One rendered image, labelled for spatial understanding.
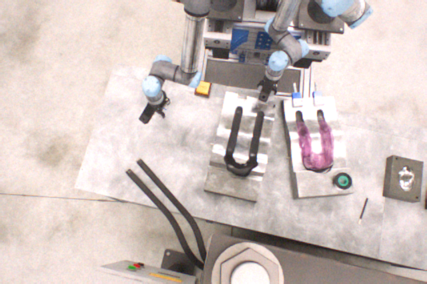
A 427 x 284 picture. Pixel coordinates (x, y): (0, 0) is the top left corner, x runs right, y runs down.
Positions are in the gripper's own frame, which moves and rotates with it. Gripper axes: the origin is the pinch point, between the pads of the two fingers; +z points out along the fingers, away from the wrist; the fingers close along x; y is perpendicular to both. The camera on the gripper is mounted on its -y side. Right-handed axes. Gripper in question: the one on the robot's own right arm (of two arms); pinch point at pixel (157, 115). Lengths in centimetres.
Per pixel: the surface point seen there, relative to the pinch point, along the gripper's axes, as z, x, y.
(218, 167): -2.1, -40.7, -2.7
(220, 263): -117, -61, -34
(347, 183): -10, -92, 26
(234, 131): -3.2, -36.0, 16.1
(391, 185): -2, -111, 41
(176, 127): 4.5, -10.1, 1.9
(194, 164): 4.5, -29.6, -7.7
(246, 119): -4.1, -37.0, 24.5
